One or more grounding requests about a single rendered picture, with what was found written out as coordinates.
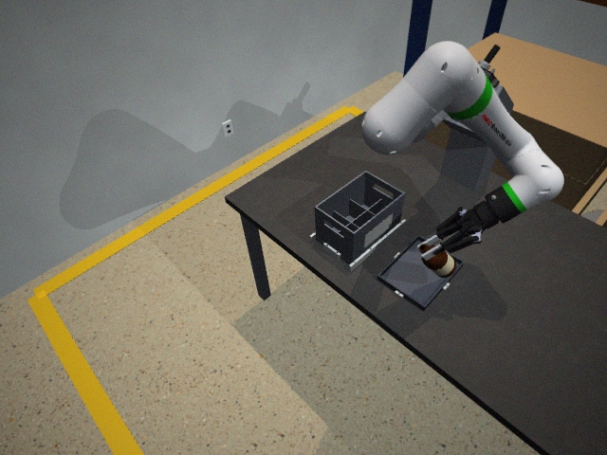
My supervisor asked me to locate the brown bottle with cream label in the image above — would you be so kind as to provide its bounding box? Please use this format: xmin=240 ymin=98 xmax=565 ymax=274
xmin=419 ymin=244 xmax=456 ymax=278

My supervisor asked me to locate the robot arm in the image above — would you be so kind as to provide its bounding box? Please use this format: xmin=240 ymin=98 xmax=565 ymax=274
xmin=361 ymin=41 xmax=564 ymax=223

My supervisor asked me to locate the black crate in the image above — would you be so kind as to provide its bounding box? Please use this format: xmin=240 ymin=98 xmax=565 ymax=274
xmin=315 ymin=171 xmax=405 ymax=264

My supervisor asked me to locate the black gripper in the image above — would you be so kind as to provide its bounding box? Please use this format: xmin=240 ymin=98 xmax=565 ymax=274
xmin=418 ymin=201 xmax=499 ymax=261

